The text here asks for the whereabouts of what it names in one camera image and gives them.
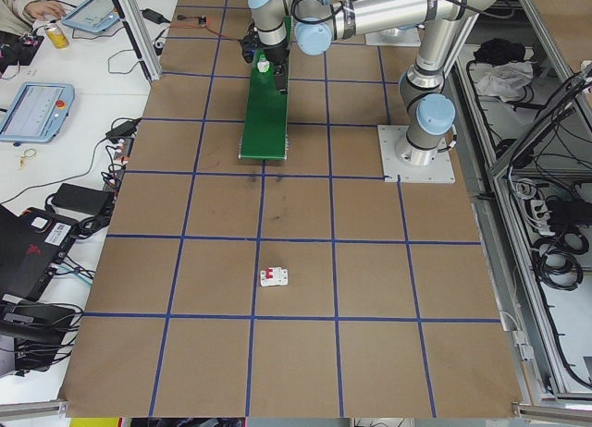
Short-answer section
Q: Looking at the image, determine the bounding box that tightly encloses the black computer with red logo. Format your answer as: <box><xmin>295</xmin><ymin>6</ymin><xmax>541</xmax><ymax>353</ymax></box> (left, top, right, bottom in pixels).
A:
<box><xmin>0</xmin><ymin>204</ymin><xmax>80</xmax><ymax>303</ymax></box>

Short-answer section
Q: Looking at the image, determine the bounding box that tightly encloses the black flat electronic device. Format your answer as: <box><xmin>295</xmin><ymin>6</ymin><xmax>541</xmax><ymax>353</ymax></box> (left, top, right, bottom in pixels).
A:
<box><xmin>0</xmin><ymin>293</ymin><xmax>82</xmax><ymax>377</ymax></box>

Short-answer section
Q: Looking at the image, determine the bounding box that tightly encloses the aluminium frame post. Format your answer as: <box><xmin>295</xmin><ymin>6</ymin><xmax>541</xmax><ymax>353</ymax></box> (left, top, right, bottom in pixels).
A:
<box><xmin>104</xmin><ymin>0</ymin><xmax>163</xmax><ymax>81</ymax></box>

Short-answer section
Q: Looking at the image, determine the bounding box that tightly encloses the beige sleeved forearm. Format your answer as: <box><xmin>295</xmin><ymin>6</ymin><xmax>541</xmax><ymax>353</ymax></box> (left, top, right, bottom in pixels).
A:
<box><xmin>0</xmin><ymin>0</ymin><xmax>37</xmax><ymax>38</ymax></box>

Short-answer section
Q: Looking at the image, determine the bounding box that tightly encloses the red conveyor power wire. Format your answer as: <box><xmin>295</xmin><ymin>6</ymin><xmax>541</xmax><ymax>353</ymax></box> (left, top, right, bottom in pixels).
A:
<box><xmin>205</xmin><ymin>22</ymin><xmax>244</xmax><ymax>43</ymax></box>

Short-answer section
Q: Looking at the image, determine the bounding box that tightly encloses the aluminium profile bar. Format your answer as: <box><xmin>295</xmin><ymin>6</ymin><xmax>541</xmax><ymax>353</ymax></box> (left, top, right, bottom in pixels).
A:
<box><xmin>511</xmin><ymin>400</ymin><xmax>592</xmax><ymax>423</ymax></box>
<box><xmin>0</xmin><ymin>398</ymin><xmax>69</xmax><ymax>419</ymax></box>

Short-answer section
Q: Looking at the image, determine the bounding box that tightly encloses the teach pendant with bright screen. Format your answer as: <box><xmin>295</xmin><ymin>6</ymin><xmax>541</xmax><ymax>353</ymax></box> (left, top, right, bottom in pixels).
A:
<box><xmin>61</xmin><ymin>0</ymin><xmax>126</xmax><ymax>34</ymax></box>

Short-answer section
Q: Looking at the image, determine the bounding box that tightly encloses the V-shaped metal bar frame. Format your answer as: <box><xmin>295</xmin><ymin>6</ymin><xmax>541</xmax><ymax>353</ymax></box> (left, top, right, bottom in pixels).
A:
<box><xmin>450</xmin><ymin>0</ymin><xmax>592</xmax><ymax>408</ymax></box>

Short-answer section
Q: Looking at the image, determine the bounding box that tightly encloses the teach pendant with grey screen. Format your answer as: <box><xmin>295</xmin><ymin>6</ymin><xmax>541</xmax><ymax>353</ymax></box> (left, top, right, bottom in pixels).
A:
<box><xmin>0</xmin><ymin>82</ymin><xmax>76</xmax><ymax>145</ymax></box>

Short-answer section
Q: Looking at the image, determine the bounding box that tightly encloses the large black power brick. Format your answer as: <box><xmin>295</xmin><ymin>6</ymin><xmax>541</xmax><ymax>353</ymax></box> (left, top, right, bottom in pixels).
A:
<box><xmin>49</xmin><ymin>182</ymin><xmax>116</xmax><ymax>214</ymax></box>

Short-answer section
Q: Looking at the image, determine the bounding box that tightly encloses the white red circuit breaker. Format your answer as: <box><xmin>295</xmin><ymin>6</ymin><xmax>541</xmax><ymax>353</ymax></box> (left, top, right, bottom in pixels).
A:
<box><xmin>258</xmin><ymin>265</ymin><xmax>291</xmax><ymax>288</ymax></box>

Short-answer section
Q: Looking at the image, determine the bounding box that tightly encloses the grey power strip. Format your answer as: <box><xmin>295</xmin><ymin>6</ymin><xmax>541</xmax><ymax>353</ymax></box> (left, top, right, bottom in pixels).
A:
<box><xmin>102</xmin><ymin>135</ymin><xmax>135</xmax><ymax>188</ymax></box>

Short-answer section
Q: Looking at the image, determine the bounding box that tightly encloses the black plug adapter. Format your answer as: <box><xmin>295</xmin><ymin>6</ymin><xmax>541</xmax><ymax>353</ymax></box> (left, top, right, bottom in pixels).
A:
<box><xmin>105</xmin><ymin>117</ymin><xmax>142</xmax><ymax>140</ymax></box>

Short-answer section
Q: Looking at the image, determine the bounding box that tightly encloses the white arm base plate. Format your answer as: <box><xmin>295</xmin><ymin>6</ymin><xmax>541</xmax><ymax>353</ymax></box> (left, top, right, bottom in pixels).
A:
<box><xmin>364</xmin><ymin>27</ymin><xmax>423</xmax><ymax>48</ymax></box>
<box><xmin>377</xmin><ymin>124</ymin><xmax>457</xmax><ymax>187</ymax></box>

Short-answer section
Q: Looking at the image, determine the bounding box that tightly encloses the black crumpled cloth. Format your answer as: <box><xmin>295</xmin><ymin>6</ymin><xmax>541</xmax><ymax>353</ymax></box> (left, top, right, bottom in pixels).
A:
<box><xmin>472</xmin><ymin>37</ymin><xmax>527</xmax><ymax>66</ymax></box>

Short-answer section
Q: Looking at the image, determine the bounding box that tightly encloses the green conveyor belt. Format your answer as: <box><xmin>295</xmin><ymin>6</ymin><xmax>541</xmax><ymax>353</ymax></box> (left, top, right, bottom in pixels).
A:
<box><xmin>238</xmin><ymin>15</ymin><xmax>295</xmax><ymax>163</ymax></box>

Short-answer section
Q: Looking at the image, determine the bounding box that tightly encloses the black cable coil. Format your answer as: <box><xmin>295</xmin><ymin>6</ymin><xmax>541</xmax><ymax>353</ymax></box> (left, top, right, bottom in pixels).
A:
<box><xmin>531</xmin><ymin>232</ymin><xmax>585</xmax><ymax>292</ymax></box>

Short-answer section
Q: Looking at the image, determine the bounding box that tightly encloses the bystander bare hand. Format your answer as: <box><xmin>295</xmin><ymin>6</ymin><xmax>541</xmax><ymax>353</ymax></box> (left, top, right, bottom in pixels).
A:
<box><xmin>25</xmin><ymin>0</ymin><xmax>67</xmax><ymax>24</ymax></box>

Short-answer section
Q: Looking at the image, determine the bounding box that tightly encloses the black device with coloured wires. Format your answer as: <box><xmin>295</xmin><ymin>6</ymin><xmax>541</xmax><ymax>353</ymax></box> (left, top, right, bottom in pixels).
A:
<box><xmin>0</xmin><ymin>31</ymin><xmax>45</xmax><ymax>75</ymax></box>

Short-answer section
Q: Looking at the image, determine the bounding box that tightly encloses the white crumpled cloth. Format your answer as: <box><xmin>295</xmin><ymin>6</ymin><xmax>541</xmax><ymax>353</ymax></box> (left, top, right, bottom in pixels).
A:
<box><xmin>475</xmin><ymin>60</ymin><xmax>536</xmax><ymax>103</ymax></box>

